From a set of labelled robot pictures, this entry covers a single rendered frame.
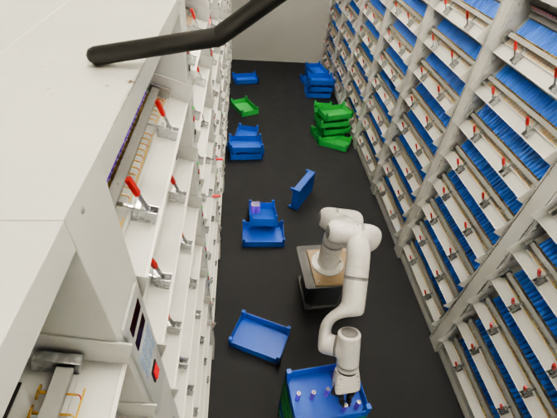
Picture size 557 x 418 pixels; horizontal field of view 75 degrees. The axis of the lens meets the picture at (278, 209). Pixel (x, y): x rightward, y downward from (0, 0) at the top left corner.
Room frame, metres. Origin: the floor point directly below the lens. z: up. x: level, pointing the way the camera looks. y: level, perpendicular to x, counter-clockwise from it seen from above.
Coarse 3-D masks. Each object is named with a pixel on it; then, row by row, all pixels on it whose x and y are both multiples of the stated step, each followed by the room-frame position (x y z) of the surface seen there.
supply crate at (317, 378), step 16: (304, 368) 0.69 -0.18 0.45; (320, 368) 0.70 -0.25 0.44; (288, 384) 0.62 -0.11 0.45; (304, 384) 0.64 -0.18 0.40; (320, 384) 0.65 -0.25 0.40; (304, 400) 0.58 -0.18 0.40; (320, 400) 0.59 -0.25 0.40; (336, 400) 0.59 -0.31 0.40; (352, 400) 0.60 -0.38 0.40; (304, 416) 0.52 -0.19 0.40; (320, 416) 0.52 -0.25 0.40; (336, 416) 0.51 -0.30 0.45; (352, 416) 0.53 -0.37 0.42
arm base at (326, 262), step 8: (312, 256) 1.43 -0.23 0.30; (320, 256) 1.38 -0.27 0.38; (328, 256) 1.34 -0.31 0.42; (336, 256) 1.34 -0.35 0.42; (312, 264) 1.37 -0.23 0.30; (320, 264) 1.36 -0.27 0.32; (328, 264) 1.34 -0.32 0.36; (336, 264) 1.35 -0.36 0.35; (320, 272) 1.32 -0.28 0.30; (328, 272) 1.33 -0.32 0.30; (336, 272) 1.33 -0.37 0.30
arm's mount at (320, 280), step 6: (312, 252) 1.47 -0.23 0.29; (342, 252) 1.50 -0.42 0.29; (342, 258) 1.45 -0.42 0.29; (312, 270) 1.33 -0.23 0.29; (342, 270) 1.36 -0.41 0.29; (312, 276) 1.30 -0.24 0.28; (318, 276) 1.30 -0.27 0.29; (324, 276) 1.30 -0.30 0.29; (330, 276) 1.30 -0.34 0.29; (336, 276) 1.31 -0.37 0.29; (342, 276) 1.31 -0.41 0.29; (318, 282) 1.25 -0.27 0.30; (324, 282) 1.26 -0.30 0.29; (330, 282) 1.26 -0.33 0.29; (336, 282) 1.27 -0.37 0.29; (342, 282) 1.27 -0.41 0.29
